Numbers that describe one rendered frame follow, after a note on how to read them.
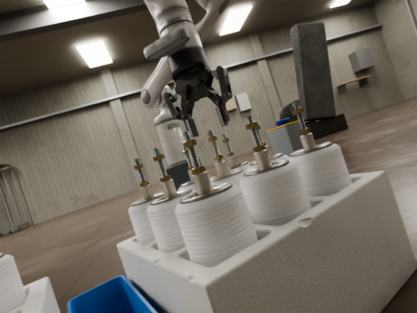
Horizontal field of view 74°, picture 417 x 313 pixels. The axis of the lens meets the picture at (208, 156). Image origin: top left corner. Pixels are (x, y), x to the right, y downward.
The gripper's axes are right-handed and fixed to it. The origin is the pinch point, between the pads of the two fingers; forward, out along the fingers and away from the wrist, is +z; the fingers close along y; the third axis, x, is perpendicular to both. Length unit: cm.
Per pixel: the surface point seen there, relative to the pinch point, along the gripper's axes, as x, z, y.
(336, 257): 9.9, 24.2, -16.8
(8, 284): 27.8, 14.6, 26.0
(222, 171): 1.1, 9.4, -0.4
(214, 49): -770, -299, 257
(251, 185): 10.4, 11.8, -8.5
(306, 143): -3.0, 9.1, -16.0
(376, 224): 0.1, 24.3, -22.7
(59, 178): -447, -62, 687
